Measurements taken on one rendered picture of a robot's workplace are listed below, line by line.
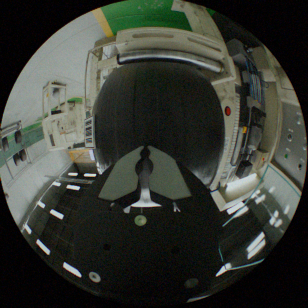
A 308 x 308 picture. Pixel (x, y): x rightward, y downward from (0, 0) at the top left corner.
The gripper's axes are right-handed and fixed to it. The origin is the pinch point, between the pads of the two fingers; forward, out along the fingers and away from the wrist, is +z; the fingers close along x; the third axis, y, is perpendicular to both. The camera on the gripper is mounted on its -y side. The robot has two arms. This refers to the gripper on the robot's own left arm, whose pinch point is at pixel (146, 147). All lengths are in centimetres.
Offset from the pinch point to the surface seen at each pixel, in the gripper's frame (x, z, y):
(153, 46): 2.5, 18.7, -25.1
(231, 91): 37.9, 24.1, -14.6
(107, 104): -6.0, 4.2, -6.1
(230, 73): 26.1, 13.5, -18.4
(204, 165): 9.5, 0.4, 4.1
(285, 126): 69, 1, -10
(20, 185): -1084, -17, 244
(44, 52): -119, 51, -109
